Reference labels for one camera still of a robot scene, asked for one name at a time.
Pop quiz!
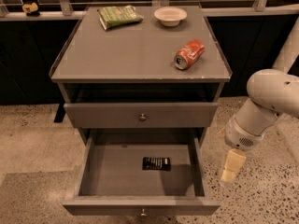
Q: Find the metal window railing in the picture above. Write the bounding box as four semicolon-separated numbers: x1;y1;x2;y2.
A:
0;0;299;22

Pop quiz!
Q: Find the brass middle drawer knob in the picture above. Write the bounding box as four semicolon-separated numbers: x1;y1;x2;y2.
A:
140;209;148;217

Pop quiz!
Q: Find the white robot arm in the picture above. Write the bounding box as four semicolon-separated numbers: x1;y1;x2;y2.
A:
221;69;299;183

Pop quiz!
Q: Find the small yellow black object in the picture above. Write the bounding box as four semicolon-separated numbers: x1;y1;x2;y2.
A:
22;2;40;16

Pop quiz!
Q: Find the open grey middle drawer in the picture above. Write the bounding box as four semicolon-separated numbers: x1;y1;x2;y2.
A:
63;137;220;216

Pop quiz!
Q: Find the brass drawer knob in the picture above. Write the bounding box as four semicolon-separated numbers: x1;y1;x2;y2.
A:
140;209;148;217
139;113;147;121

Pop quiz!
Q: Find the brass top drawer knob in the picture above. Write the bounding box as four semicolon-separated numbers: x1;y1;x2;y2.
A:
139;113;147;121

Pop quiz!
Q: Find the green chip bag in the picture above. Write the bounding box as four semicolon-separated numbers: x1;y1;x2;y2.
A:
97;5;144;30

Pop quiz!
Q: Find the grey drawer cabinet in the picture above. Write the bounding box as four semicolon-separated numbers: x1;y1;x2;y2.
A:
51;6;232;140

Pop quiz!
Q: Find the red soda can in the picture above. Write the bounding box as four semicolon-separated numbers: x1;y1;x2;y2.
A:
174;39;205;70

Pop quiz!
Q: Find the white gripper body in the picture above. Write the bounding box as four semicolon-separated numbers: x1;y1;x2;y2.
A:
224;116;263;151

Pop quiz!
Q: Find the closed grey top drawer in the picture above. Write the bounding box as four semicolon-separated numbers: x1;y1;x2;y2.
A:
64;103;218;128

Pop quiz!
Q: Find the white bowl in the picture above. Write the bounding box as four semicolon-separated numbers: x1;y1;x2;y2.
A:
154;7;187;27

